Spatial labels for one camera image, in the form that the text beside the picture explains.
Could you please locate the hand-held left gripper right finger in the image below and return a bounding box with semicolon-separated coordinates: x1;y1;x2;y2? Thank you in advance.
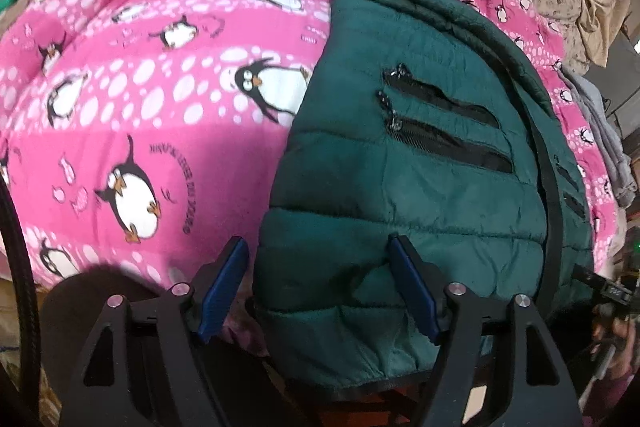
389;234;587;427

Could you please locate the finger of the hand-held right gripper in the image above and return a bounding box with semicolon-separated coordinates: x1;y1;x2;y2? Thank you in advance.
574;264;621;303

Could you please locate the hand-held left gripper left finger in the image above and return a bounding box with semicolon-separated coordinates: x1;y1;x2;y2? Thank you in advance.
57;236;250;427

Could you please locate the green puffer jacket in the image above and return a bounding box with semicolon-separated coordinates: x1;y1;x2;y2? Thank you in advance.
252;0;597;401

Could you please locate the person's right hand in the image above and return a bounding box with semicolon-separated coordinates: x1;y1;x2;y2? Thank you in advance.
592;314;640;380

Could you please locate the grey cloth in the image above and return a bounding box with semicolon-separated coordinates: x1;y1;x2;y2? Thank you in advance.
555;67;639;209

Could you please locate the pink penguin print blanket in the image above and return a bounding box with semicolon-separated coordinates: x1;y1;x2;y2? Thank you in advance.
0;0;622;308

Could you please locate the crumpled beige cloth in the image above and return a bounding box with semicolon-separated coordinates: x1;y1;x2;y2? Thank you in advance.
560;0;637;69

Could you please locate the black cable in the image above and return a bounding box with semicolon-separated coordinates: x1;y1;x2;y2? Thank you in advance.
0;180;42;427

